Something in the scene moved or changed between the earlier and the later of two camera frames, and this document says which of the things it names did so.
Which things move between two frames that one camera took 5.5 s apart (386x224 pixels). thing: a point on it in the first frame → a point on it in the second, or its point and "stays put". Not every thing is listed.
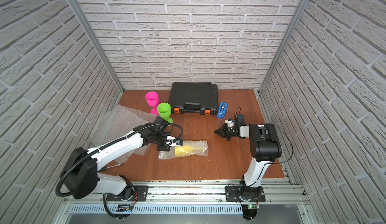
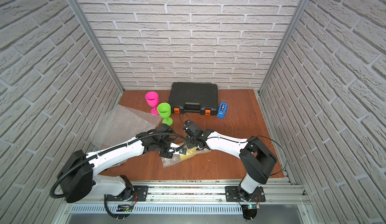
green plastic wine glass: (164, 110) stays put
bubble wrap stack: (122, 121) stays put
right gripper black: (222, 132) → (189, 143)
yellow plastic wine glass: (185, 151) stays put
